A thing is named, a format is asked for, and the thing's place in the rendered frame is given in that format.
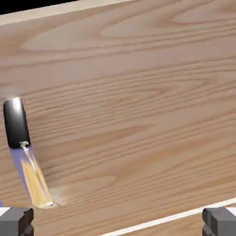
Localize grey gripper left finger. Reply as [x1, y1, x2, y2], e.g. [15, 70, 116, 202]
[0, 206, 35, 236]

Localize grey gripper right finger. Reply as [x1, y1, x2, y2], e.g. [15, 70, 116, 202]
[202, 206, 236, 236]

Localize light wood lower door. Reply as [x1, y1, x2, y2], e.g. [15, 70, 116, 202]
[118, 202, 236, 236]

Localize light wood cabinet door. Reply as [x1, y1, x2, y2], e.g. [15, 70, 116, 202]
[0, 0, 236, 236]

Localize light wood cabinet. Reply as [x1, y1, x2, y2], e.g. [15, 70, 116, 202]
[0, 0, 236, 236]

